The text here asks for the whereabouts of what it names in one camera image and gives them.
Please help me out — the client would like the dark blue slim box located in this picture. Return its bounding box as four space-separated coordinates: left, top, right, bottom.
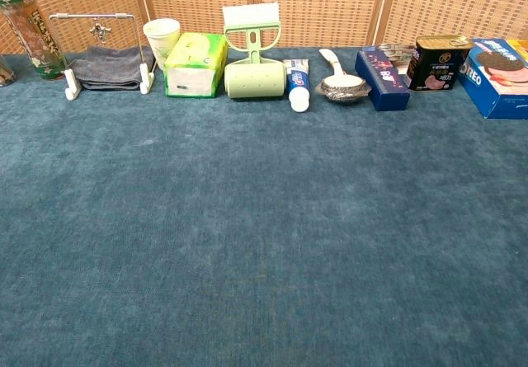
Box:
354 46 412 112

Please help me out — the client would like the blue-green table cloth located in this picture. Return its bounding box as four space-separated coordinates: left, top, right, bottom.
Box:
0 46 528 367

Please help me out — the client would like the white blue toothpaste tube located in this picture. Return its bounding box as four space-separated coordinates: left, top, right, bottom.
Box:
282 58 311 113

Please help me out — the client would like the blue Oreo box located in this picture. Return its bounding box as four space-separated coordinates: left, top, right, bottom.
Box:
456 38 528 120

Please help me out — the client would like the green tea bottle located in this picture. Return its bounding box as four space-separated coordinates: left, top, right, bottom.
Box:
0 0 68 82

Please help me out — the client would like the grey folded towel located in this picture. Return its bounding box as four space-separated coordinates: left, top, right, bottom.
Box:
68 45 155 92

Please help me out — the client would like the white metal hanging rack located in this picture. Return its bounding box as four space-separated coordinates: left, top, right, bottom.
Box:
49 12 156 101

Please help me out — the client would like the dark jar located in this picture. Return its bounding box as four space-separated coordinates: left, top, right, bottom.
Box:
0 54 17 88

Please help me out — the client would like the woven rattan folding screen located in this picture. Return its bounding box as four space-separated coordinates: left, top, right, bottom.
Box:
0 0 528 55

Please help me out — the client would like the black luncheon meat can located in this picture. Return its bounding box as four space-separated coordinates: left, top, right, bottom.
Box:
405 35 474 93

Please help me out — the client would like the white paper cup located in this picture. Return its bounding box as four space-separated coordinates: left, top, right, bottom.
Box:
143 17 182 71

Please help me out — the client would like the small metal key bunch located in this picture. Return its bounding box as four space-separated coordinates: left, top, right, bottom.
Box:
89 17 112 46

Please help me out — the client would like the green lint roller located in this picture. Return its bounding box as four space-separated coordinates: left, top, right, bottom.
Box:
222 2 286 100

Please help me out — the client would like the silver patterned small dish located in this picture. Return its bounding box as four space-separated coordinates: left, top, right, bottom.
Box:
315 80 372 106

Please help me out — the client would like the green tissue box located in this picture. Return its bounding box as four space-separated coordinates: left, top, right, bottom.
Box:
163 32 229 99

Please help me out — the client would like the white ceramic spoon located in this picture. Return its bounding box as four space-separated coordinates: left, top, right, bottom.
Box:
318 48 365 94

